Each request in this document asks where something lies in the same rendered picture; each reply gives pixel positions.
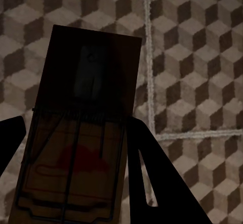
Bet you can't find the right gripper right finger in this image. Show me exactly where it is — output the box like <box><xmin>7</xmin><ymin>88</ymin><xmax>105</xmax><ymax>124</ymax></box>
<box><xmin>127</xmin><ymin>116</ymin><xmax>213</xmax><ymax>224</ymax></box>

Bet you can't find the mousetrap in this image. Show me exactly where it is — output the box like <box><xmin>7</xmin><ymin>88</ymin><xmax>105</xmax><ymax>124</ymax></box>
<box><xmin>8</xmin><ymin>24</ymin><xmax>142</xmax><ymax>224</ymax></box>

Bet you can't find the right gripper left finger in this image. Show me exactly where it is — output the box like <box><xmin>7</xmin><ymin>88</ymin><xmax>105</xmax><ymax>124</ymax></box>
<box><xmin>0</xmin><ymin>116</ymin><xmax>26</xmax><ymax>176</ymax></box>

